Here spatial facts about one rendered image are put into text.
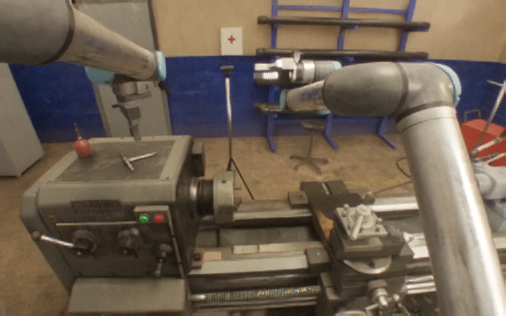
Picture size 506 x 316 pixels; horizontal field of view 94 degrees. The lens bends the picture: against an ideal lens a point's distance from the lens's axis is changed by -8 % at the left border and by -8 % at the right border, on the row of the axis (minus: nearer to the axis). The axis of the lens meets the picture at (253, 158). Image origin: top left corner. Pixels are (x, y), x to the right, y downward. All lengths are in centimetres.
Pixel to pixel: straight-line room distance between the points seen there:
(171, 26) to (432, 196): 388
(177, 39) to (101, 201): 329
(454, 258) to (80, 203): 111
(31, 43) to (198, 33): 371
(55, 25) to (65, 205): 85
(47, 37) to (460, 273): 70
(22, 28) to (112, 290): 118
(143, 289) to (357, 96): 117
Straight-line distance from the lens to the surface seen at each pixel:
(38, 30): 39
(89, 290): 145
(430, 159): 58
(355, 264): 126
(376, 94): 57
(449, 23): 524
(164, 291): 132
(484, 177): 185
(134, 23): 420
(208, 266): 133
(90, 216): 115
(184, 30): 408
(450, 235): 57
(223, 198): 117
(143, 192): 103
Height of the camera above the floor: 189
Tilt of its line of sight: 30 degrees down
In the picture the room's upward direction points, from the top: straight up
